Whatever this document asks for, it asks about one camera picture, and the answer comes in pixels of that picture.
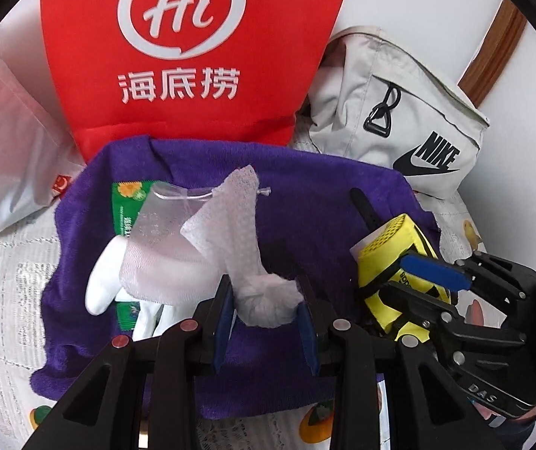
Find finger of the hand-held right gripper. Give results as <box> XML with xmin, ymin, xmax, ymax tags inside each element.
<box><xmin>364</xmin><ymin>281</ymin><xmax>533</xmax><ymax>366</ymax></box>
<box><xmin>399</xmin><ymin>250</ymin><xmax>536</xmax><ymax>308</ymax></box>

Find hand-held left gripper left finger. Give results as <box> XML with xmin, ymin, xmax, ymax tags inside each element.
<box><xmin>21</xmin><ymin>274</ymin><xmax>238</xmax><ymax>450</ymax></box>

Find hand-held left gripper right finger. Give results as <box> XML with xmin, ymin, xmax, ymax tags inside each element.
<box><xmin>296</xmin><ymin>274</ymin><xmax>515</xmax><ymax>450</ymax></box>

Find yellow mesh pouch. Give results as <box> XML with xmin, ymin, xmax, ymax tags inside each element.
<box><xmin>351</xmin><ymin>213</ymin><xmax>451</xmax><ymax>343</ymax></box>

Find black watch strap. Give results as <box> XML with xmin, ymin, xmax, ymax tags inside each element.
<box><xmin>350</xmin><ymin>187</ymin><xmax>383</xmax><ymax>240</ymax></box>

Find white nonwoven cloth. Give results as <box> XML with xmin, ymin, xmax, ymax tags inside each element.
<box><xmin>180</xmin><ymin>165</ymin><xmax>302</xmax><ymax>329</ymax></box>

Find green flower print packet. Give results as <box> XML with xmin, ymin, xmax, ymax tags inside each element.
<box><xmin>112</xmin><ymin>180</ymin><xmax>158</xmax><ymax>237</ymax></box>
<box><xmin>117</xmin><ymin>302</ymin><xmax>144</xmax><ymax>341</ymax></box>

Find purple plush towel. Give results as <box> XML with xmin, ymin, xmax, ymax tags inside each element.
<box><xmin>31</xmin><ymin>135</ymin><xmax>441</xmax><ymax>420</ymax></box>

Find beige canvas sling bag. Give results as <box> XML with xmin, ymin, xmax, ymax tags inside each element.
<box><xmin>296</xmin><ymin>25</ymin><xmax>491</xmax><ymax>198</ymax></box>

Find fruit print tablecloth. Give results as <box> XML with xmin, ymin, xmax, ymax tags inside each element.
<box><xmin>0</xmin><ymin>187</ymin><xmax>489</xmax><ymax>450</ymax></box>

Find white plastic bag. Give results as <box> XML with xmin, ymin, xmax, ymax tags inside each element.
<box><xmin>0</xmin><ymin>37</ymin><xmax>86</xmax><ymax>240</ymax></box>

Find red paper bag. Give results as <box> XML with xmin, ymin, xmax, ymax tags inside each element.
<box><xmin>39</xmin><ymin>0</ymin><xmax>357</xmax><ymax>160</ymax></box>

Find wooden door frame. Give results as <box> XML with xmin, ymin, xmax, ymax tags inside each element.
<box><xmin>458</xmin><ymin>0</ymin><xmax>528</xmax><ymax>108</ymax></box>

